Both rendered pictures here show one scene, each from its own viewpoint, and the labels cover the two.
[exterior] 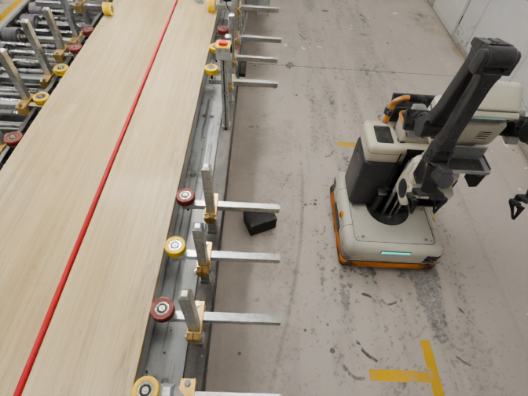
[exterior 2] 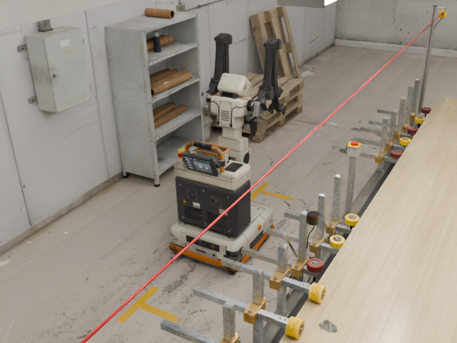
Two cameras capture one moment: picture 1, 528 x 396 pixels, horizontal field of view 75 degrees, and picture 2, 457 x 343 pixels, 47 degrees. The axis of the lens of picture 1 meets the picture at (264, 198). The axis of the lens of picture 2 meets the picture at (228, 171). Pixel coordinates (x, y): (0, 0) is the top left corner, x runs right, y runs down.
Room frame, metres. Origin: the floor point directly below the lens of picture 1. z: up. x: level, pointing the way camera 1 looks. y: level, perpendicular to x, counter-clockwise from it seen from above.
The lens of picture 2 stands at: (4.44, 1.24, 2.52)
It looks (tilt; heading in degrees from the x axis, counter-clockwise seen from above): 27 degrees down; 214
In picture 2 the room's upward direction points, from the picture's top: 2 degrees counter-clockwise
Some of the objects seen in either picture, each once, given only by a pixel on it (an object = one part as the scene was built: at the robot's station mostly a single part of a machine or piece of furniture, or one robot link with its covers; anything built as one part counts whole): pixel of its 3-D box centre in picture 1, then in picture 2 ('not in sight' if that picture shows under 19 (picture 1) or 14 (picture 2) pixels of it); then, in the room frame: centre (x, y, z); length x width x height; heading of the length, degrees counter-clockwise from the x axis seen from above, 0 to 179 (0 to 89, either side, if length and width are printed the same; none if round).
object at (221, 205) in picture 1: (231, 206); (368, 155); (0.93, 0.14, 0.84); 0.43 x 0.03 x 0.04; 93
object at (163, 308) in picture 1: (164, 313); (412, 134); (0.42, 0.31, 0.85); 0.08 x 0.08 x 0.11
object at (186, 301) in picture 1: (192, 321); (399, 124); (0.38, 0.20, 0.90); 0.04 x 0.04 x 0.48; 3
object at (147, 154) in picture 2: not in sight; (160, 96); (0.50, -2.20, 0.78); 0.90 x 0.45 x 1.55; 3
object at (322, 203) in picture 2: (232, 51); (319, 231); (2.13, 0.29, 0.90); 0.04 x 0.04 x 0.48; 3
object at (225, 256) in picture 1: (226, 256); (378, 143); (0.68, 0.13, 0.83); 0.43 x 0.03 x 0.04; 93
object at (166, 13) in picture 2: not in sight; (159, 13); (0.39, -2.21, 1.59); 0.30 x 0.08 x 0.08; 93
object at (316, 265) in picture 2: (223, 35); (314, 271); (2.42, 0.39, 0.85); 0.08 x 0.08 x 0.11
